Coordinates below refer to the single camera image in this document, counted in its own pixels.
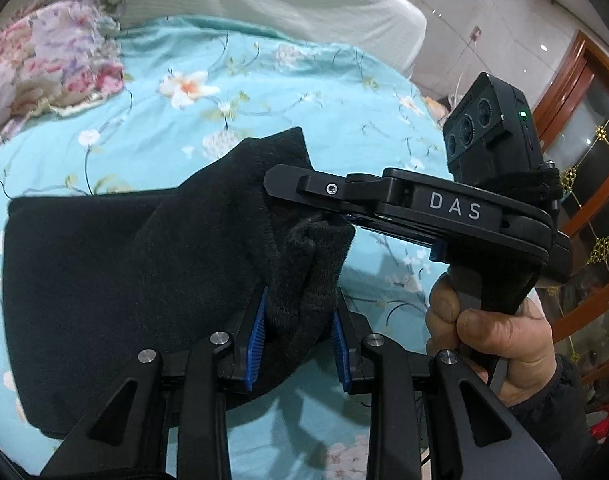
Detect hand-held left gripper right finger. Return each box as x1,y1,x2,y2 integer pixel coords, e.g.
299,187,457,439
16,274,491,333
331,287,562,480

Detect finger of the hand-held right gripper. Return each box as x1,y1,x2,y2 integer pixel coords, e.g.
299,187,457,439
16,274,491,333
263,164,385,213
345,214,432,250

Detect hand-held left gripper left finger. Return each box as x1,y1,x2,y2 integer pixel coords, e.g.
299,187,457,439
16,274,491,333
39,286,270,480

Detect black pants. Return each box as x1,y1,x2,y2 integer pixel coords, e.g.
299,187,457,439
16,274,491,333
2,126,357,441

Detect person's right forearm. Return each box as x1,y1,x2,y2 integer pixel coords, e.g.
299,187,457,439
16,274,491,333
504,352,605,480

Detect person's right hand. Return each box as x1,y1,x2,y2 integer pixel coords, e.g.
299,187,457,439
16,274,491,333
424,277,557,408

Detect blue floral bedsheet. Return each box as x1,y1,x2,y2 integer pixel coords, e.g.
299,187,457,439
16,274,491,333
0,14,535,480

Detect wooden glass door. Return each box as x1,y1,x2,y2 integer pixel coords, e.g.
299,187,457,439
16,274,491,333
529,30,609,381

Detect pink floral pillow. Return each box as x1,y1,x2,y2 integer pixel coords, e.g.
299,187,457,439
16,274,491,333
0,0,132,153

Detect thin white cable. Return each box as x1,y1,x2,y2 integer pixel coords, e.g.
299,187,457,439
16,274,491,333
454,39,477,106

